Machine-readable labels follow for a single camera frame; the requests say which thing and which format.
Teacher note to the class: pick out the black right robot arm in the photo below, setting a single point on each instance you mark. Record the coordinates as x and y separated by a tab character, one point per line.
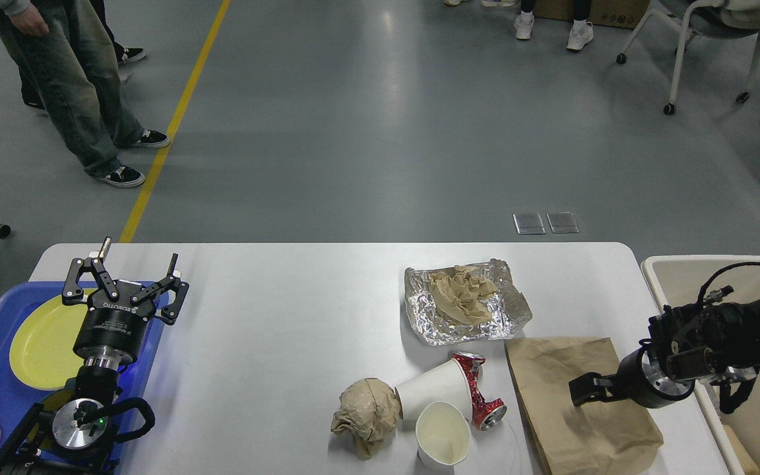
707	340

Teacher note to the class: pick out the aluminium foil sheet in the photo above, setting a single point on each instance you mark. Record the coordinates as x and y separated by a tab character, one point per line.
509	308

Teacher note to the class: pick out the right floor outlet plate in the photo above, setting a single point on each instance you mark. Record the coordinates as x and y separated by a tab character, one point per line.
563	223

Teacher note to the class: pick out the brown paper bag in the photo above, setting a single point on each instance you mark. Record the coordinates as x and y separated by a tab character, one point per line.
596	438

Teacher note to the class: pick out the yellow plate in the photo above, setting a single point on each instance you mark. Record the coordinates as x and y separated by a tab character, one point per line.
41	353

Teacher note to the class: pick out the blue plastic tray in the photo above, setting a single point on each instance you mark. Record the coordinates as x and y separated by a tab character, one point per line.
16	398

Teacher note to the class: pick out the person in black trousers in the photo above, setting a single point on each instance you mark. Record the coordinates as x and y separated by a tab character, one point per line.
124	55

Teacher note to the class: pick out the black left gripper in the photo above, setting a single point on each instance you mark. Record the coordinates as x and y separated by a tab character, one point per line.
115	323

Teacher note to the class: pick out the office chair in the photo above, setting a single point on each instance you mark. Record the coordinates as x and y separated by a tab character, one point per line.
715	19

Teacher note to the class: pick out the white plastic bin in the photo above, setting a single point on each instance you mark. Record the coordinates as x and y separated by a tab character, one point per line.
675	281

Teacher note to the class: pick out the brown paper ball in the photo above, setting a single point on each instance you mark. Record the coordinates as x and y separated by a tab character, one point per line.
370	410

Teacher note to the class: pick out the cardboard box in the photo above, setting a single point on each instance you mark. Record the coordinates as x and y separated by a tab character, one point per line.
616	13

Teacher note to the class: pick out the floor outlet plate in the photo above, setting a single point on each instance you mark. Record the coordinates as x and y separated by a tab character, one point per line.
529	224
563	223

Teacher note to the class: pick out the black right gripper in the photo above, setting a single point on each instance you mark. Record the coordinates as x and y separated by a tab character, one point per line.
639	378

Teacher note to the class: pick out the person in baggy jeans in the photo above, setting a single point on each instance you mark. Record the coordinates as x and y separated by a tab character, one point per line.
67	55

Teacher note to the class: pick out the left floor outlet plate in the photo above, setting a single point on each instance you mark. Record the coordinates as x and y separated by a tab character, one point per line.
529	224

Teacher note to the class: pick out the dark green mug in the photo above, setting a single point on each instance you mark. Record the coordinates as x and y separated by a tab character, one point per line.
57	418

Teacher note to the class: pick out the lying white paper cup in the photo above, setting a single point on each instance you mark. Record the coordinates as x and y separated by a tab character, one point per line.
445	383

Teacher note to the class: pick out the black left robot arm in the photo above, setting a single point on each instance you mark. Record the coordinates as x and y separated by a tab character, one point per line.
96	385

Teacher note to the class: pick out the upright white paper cup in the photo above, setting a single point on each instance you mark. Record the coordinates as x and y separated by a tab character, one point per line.
443	436

